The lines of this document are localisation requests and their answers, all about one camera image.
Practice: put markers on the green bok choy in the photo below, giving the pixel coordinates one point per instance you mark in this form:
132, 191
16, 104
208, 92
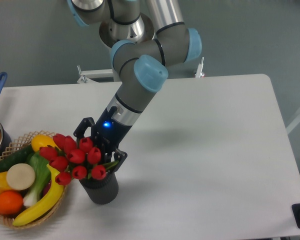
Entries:
42, 178

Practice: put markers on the yellow banana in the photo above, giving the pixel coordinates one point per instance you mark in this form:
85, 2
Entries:
44, 205

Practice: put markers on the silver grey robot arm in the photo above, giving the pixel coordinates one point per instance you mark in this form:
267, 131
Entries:
141, 49

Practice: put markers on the green cucumber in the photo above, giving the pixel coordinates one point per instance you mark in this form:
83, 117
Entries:
18, 157

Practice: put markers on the orange fruit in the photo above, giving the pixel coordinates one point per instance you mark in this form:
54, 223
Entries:
11, 202

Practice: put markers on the woven wicker basket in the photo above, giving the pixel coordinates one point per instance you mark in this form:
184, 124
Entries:
18, 144

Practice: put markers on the beige round disc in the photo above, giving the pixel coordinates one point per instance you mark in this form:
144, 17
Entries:
20, 176

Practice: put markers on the dark grey ribbed vase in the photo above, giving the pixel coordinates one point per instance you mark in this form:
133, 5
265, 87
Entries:
101, 183

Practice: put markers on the yellow lemon squash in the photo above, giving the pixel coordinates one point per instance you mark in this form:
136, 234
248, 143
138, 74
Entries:
41, 140

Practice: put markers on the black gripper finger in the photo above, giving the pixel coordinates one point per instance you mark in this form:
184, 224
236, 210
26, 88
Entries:
80, 130
114, 160

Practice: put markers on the red tulip bouquet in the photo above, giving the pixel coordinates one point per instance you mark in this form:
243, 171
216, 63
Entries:
81, 160

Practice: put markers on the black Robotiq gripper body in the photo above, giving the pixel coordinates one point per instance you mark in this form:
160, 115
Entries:
107, 133

